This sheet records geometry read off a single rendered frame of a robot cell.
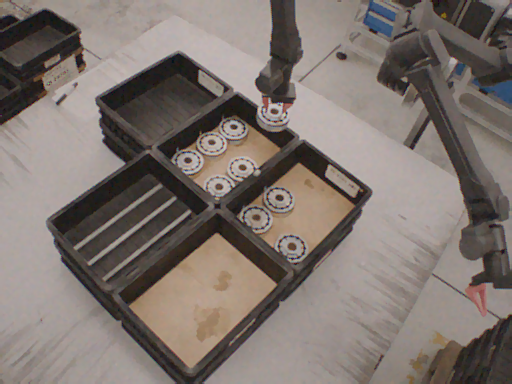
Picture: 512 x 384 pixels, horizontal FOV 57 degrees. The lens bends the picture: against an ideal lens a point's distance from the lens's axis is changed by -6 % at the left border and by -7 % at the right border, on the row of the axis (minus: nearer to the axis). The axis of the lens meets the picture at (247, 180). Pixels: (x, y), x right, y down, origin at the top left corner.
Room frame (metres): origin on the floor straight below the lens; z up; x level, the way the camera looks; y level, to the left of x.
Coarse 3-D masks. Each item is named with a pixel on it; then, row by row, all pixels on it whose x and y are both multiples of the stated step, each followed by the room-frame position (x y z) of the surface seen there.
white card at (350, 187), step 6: (330, 168) 1.06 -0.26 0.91; (330, 174) 1.05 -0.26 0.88; (336, 174) 1.04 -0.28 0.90; (342, 174) 1.03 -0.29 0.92; (336, 180) 1.04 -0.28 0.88; (342, 180) 1.03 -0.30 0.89; (348, 180) 1.02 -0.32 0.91; (342, 186) 1.02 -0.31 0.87; (348, 186) 1.01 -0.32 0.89; (354, 186) 1.00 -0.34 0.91; (348, 192) 1.01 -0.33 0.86; (354, 192) 1.00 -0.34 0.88
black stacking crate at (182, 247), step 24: (216, 216) 0.79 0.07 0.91; (192, 240) 0.71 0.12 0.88; (240, 240) 0.74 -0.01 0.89; (168, 264) 0.63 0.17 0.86; (264, 264) 0.69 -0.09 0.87; (144, 288) 0.56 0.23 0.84; (120, 312) 0.48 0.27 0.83; (264, 312) 0.56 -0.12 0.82; (144, 336) 0.43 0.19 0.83; (240, 336) 0.48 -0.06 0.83; (168, 360) 0.37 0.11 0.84; (216, 360) 0.40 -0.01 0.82
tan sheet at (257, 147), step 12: (216, 132) 1.19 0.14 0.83; (252, 132) 1.22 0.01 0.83; (228, 144) 1.14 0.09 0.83; (240, 144) 1.15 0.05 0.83; (252, 144) 1.16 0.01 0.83; (264, 144) 1.17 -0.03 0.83; (228, 156) 1.09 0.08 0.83; (252, 156) 1.11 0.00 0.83; (264, 156) 1.12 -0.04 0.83; (204, 168) 1.02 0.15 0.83; (216, 168) 1.03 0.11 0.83; (204, 180) 0.97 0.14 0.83
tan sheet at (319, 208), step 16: (288, 176) 1.05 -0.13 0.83; (304, 176) 1.07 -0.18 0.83; (304, 192) 1.00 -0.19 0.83; (320, 192) 1.01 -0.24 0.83; (336, 192) 1.02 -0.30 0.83; (304, 208) 0.94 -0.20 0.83; (320, 208) 0.95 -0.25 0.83; (336, 208) 0.96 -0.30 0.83; (288, 224) 0.86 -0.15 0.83; (304, 224) 0.88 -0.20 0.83; (320, 224) 0.89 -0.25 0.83; (336, 224) 0.90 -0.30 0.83; (272, 240) 0.80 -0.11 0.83; (320, 240) 0.83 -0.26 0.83
